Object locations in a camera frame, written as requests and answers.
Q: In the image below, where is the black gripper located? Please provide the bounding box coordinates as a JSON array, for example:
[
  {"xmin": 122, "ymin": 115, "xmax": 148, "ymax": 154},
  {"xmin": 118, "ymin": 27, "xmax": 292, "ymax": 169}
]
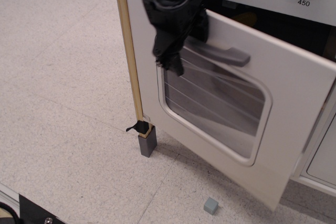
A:
[{"xmin": 142, "ymin": 0, "xmax": 209, "ymax": 76}]

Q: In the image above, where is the grey oven door handle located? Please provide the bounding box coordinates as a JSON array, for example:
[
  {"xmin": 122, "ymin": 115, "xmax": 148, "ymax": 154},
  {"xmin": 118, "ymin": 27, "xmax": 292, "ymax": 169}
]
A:
[{"xmin": 182, "ymin": 37, "xmax": 251, "ymax": 67}]

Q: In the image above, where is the white toy oven door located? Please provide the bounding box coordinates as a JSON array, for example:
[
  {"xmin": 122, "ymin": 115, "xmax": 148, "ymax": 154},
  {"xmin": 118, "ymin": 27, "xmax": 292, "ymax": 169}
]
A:
[{"xmin": 123, "ymin": 0, "xmax": 336, "ymax": 211}]

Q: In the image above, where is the yellow toy corn cob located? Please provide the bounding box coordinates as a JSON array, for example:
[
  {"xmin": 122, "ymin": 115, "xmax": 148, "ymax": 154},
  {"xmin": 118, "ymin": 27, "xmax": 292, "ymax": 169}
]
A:
[{"xmin": 232, "ymin": 12, "xmax": 257, "ymax": 27}]

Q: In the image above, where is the black tape piece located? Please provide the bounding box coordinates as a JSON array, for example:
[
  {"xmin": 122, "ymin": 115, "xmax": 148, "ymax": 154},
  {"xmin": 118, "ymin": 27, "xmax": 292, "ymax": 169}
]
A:
[{"xmin": 126, "ymin": 120, "xmax": 149, "ymax": 134}]

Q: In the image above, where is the grey leg foot cap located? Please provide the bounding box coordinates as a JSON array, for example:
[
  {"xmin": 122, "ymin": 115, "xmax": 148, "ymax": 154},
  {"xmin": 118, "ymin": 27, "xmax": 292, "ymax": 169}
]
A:
[{"xmin": 138, "ymin": 126, "xmax": 157, "ymax": 158}]

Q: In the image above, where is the small grey cube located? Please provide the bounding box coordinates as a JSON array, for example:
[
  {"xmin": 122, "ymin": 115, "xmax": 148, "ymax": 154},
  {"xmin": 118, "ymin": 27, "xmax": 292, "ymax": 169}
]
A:
[{"xmin": 203, "ymin": 197, "xmax": 218, "ymax": 215}]

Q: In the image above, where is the white lower right door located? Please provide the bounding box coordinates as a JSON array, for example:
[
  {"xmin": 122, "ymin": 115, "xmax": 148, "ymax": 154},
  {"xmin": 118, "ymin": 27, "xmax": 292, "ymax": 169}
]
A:
[{"xmin": 300, "ymin": 128, "xmax": 335, "ymax": 189}]

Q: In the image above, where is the wooden corner leg post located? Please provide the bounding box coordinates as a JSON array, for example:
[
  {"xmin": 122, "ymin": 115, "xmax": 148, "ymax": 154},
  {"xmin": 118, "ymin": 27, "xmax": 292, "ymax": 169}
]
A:
[{"xmin": 117, "ymin": 0, "xmax": 144, "ymax": 121}]

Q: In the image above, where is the black cable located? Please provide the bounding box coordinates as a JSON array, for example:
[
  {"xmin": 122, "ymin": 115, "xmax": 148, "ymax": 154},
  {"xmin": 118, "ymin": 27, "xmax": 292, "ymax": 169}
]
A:
[{"xmin": 0, "ymin": 201, "xmax": 23, "ymax": 224}]

